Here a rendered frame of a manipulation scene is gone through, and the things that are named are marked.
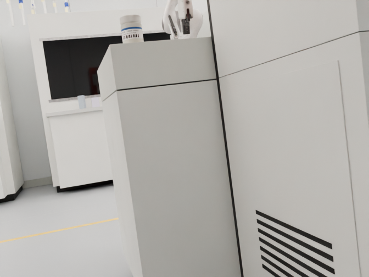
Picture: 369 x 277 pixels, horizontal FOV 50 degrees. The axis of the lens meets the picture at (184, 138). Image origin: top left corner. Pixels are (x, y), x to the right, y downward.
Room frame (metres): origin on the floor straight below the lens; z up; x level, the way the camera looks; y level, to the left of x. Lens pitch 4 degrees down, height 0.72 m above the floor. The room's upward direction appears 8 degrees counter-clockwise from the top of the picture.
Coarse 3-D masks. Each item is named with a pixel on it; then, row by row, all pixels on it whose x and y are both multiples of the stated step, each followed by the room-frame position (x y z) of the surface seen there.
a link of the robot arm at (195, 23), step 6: (198, 12) 2.22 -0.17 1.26; (192, 18) 2.21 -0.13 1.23; (198, 18) 2.21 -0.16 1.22; (180, 24) 2.21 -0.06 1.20; (192, 24) 2.21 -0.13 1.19; (198, 24) 2.21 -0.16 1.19; (192, 30) 2.21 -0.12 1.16; (198, 30) 2.23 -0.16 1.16; (186, 36) 2.23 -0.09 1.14; (192, 36) 2.21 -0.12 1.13
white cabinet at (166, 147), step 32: (128, 96) 1.28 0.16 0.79; (160, 96) 1.31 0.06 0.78; (192, 96) 1.34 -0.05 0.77; (128, 128) 1.28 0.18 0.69; (160, 128) 1.31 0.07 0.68; (192, 128) 1.34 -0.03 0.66; (128, 160) 1.27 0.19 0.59; (160, 160) 1.30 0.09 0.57; (192, 160) 1.33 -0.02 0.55; (224, 160) 1.36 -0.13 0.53; (128, 192) 1.32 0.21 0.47; (160, 192) 1.30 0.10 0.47; (192, 192) 1.33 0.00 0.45; (224, 192) 1.36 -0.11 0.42; (128, 224) 1.46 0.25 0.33; (160, 224) 1.29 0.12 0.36; (192, 224) 1.32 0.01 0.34; (224, 224) 1.35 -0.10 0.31; (128, 256) 1.64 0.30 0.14; (160, 256) 1.29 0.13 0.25; (192, 256) 1.32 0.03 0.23; (224, 256) 1.35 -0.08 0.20
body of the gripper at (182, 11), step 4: (180, 0) 1.90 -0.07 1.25; (184, 0) 1.88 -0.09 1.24; (188, 0) 1.88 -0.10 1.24; (180, 4) 1.91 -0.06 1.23; (184, 4) 1.88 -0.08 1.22; (188, 4) 1.88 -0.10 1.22; (180, 8) 1.92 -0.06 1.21; (184, 8) 1.88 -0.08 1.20; (188, 8) 1.90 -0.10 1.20; (192, 8) 1.89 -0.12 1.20; (180, 12) 1.93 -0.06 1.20; (184, 12) 1.88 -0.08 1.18; (192, 12) 1.89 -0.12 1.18; (180, 16) 1.94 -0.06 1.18; (184, 16) 1.89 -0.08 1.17; (192, 16) 1.90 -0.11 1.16
